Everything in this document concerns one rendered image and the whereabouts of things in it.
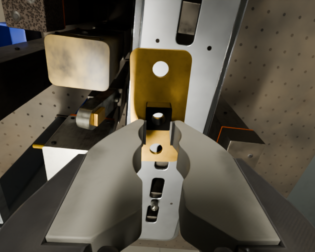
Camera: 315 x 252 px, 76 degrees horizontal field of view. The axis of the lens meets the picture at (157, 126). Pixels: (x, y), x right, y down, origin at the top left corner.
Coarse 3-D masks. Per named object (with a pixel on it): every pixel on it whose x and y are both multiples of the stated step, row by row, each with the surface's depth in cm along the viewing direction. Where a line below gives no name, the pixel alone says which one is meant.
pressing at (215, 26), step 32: (160, 0) 33; (224, 0) 33; (160, 32) 35; (224, 32) 35; (160, 64) 38; (192, 64) 38; (224, 64) 38; (128, 96) 40; (192, 96) 41; (160, 224) 60
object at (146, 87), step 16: (144, 48) 12; (160, 48) 12; (144, 64) 12; (176, 64) 12; (144, 80) 13; (160, 80) 13; (176, 80) 13; (144, 96) 13; (160, 96) 13; (176, 96) 13; (144, 112) 14; (160, 112) 13; (176, 112) 14; (160, 128) 14; (144, 144) 15; (160, 144) 15; (144, 160) 16; (160, 160) 16
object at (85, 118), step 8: (112, 88) 40; (96, 96) 36; (104, 96) 36; (112, 96) 39; (88, 104) 33; (96, 104) 33; (104, 104) 35; (112, 104) 39; (80, 112) 31; (88, 112) 31; (96, 112) 32; (104, 112) 34; (80, 120) 31; (88, 120) 31; (96, 120) 32; (88, 128) 32
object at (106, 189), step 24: (144, 120) 12; (96, 144) 10; (120, 144) 10; (96, 168) 8; (120, 168) 8; (72, 192) 7; (96, 192) 7; (120, 192) 7; (72, 216) 6; (96, 216) 6; (120, 216) 6; (48, 240) 6; (72, 240) 6; (96, 240) 6; (120, 240) 7
